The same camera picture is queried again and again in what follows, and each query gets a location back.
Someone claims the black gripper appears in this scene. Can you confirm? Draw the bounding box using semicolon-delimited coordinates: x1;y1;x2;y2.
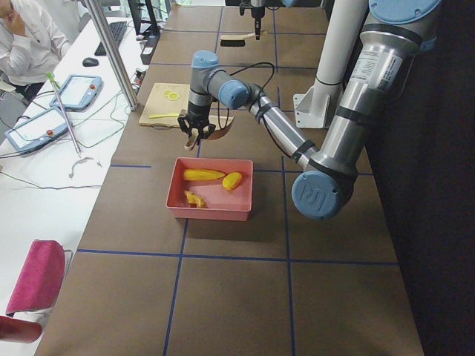
177;17;261;145

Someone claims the beige hand brush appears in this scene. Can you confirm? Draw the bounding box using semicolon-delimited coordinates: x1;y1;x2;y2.
220;30;268;47

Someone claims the lemon slice near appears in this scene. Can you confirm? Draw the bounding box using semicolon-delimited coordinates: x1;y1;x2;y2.
168;92;180;101

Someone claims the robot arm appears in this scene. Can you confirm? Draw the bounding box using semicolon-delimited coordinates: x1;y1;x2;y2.
178;1;441;220
225;0;322;40

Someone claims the white mounting pole with base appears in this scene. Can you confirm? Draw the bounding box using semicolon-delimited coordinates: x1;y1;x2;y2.
293;0;368;128

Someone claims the person in white shirt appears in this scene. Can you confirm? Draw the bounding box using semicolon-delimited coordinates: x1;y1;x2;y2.
1;1;71;101

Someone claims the yellow toy corn cob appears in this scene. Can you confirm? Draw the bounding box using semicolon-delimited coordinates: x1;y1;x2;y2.
183;168;226;182

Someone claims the near blue teach pendant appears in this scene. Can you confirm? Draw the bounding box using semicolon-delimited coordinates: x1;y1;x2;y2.
4;108;68;154

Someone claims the silver grabber stick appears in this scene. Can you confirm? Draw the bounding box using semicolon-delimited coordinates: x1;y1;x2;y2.
47;72;102;179

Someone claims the yellow toy lemon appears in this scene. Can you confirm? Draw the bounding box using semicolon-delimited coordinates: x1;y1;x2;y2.
222;171;243;191

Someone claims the blue teach pendant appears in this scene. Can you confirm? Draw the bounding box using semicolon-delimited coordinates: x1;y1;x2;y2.
53;75;103;112
4;108;68;154

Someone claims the yellow toy knife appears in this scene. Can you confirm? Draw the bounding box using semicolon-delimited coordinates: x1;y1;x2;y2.
148;113;179;119

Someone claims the far blue teach pendant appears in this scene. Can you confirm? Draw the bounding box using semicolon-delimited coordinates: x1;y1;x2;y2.
53;75;103;112

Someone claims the black keyboard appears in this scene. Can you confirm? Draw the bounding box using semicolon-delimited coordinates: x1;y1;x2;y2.
94;21;127;56

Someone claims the pink plastic bin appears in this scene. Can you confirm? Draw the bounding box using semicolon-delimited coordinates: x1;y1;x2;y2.
166;157;254;221

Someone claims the wooden cutting board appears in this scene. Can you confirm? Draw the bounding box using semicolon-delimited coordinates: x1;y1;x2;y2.
139;82;190;128

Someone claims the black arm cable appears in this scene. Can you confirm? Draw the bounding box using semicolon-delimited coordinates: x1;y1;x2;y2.
217;62;278;131

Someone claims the black computer mouse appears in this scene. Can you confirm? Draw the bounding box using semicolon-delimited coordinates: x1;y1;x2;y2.
82;57;99;67

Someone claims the silver aluminium frame post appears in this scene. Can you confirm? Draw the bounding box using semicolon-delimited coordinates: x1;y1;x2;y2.
85;0;139;111

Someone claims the orange toy croissant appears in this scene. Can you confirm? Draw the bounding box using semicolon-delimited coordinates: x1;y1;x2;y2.
184;190;208;208

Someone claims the black power box with label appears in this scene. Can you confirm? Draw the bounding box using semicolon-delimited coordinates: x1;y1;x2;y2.
140;36;160;65

